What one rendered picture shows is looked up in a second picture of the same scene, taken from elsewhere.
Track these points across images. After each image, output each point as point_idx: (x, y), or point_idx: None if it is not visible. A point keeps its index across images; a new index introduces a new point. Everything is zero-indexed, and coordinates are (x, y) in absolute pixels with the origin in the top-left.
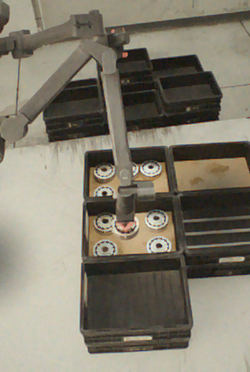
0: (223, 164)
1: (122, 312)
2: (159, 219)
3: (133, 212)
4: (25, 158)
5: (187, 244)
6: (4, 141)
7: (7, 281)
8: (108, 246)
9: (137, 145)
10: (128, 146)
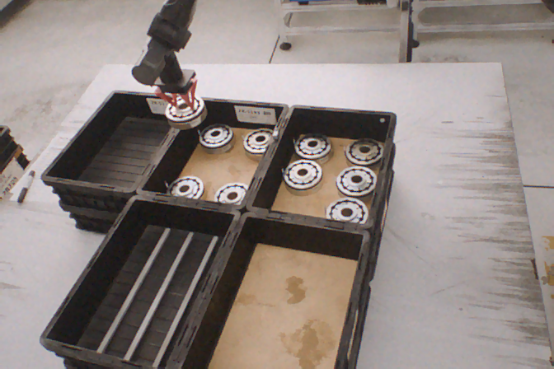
0: (321, 363)
1: (133, 147)
2: (227, 198)
3: (159, 83)
4: (476, 100)
5: (176, 234)
6: None
7: (260, 86)
8: (218, 137)
9: (482, 258)
10: None
